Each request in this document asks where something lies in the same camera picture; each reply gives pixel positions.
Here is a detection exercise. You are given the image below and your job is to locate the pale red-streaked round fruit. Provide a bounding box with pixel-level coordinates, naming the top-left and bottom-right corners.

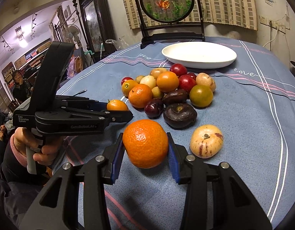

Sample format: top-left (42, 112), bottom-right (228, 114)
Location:
top-left (190, 125), bottom-right (224, 159)

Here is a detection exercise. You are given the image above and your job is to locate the smooth orange centre fruit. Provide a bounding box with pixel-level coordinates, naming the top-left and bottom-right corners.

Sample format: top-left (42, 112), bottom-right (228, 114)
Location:
top-left (156, 71), bottom-right (179, 93)

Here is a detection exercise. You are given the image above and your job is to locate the rough-skinned orange mandarin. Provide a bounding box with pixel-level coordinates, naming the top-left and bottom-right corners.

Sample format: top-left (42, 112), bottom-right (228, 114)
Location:
top-left (128, 84), bottom-right (153, 108)

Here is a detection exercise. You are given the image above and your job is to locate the beige checked curtain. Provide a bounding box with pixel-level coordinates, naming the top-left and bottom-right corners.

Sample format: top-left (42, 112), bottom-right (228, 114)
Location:
top-left (123, 0), bottom-right (257, 31)

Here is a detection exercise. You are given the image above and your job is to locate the red plum right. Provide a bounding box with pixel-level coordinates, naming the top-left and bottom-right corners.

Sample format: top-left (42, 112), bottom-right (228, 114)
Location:
top-left (179, 74), bottom-right (197, 94)

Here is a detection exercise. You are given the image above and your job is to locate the red plum top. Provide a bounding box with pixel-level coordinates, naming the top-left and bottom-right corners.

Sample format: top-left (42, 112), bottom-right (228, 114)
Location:
top-left (170, 63), bottom-right (187, 77)

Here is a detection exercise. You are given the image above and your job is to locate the tan fruit top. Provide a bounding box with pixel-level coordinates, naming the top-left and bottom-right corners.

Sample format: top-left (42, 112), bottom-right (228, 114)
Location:
top-left (150, 67), bottom-right (168, 79)

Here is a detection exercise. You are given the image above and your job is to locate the dark purple plum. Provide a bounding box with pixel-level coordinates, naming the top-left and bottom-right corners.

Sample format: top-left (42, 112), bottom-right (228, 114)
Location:
top-left (144, 99), bottom-right (164, 118)

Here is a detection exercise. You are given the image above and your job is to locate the orange fruit green navel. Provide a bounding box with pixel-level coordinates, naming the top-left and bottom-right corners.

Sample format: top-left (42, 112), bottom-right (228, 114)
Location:
top-left (121, 80), bottom-right (138, 97)

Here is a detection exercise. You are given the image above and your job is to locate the large dark purple fruit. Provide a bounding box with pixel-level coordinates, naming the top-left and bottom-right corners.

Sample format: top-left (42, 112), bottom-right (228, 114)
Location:
top-left (163, 103), bottom-right (198, 129)

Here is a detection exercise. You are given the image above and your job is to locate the small yellow-green fruit centre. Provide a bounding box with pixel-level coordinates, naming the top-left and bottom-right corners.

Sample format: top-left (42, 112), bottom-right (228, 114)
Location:
top-left (152, 86), bottom-right (163, 99)

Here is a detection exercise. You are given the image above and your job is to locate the large orange mandarin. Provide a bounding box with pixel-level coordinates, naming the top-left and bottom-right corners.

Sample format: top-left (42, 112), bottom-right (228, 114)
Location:
top-left (123, 119), bottom-right (169, 169)

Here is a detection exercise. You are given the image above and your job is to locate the small tan fruit back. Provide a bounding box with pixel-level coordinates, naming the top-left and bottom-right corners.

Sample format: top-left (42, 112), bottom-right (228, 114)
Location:
top-left (136, 75), bottom-right (144, 84)

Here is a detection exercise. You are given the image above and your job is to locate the wooden shelf unit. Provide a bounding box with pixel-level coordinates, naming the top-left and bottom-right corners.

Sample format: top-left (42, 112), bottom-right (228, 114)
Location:
top-left (1, 38), bottom-right (52, 77)

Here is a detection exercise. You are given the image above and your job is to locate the person's left hand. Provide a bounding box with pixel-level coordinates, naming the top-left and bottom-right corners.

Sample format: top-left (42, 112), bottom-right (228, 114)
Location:
top-left (10, 127), bottom-right (65, 166)

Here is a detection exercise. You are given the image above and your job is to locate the black cable on table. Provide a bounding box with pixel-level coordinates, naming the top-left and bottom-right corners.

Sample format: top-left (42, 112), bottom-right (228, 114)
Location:
top-left (70, 59), bottom-right (295, 99)

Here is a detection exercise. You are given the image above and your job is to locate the round painted screen black stand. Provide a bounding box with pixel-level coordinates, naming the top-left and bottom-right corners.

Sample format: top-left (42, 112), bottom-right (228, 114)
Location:
top-left (135, 0), bottom-right (206, 49)

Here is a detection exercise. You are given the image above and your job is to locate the green-yellow round fruit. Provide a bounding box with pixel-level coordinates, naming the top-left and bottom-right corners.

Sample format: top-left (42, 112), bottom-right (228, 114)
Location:
top-left (190, 85), bottom-right (213, 108)

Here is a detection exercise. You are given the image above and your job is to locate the pale yellow round fruit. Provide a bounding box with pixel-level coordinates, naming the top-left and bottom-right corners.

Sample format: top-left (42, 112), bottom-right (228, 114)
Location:
top-left (140, 75), bottom-right (157, 89)

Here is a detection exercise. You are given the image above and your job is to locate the dark brown oblong fruit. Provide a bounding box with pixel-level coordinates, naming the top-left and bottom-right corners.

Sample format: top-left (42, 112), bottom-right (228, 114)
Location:
top-left (163, 89), bottom-right (187, 106)

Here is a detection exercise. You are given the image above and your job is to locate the small orange with stem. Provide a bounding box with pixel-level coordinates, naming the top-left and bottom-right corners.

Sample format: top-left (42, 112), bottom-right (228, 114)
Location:
top-left (106, 100), bottom-right (129, 111)

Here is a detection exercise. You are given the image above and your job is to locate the small dark red plum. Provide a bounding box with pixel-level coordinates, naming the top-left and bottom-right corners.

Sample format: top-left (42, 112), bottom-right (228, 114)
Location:
top-left (188, 73), bottom-right (197, 80)

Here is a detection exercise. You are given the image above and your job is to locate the white oval plate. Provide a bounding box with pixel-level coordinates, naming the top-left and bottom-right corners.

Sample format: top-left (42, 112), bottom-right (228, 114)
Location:
top-left (161, 42), bottom-right (237, 69)

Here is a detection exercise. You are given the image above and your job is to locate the pale tan oval fruit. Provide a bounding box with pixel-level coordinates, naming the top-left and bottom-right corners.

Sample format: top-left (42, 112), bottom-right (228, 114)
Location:
top-left (196, 73), bottom-right (217, 92)

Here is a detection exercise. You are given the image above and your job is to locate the dark framed cabinet door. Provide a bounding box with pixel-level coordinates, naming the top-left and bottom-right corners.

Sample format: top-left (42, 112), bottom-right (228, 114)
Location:
top-left (78, 0), bottom-right (116, 62)

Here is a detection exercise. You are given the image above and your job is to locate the standing electric fan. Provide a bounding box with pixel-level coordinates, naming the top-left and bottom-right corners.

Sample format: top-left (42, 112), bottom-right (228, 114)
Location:
top-left (63, 24), bottom-right (82, 48)

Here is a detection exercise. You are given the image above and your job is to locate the wall power strip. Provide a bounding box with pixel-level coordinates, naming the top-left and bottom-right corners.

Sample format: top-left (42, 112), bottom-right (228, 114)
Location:
top-left (258, 15), bottom-right (290, 34)

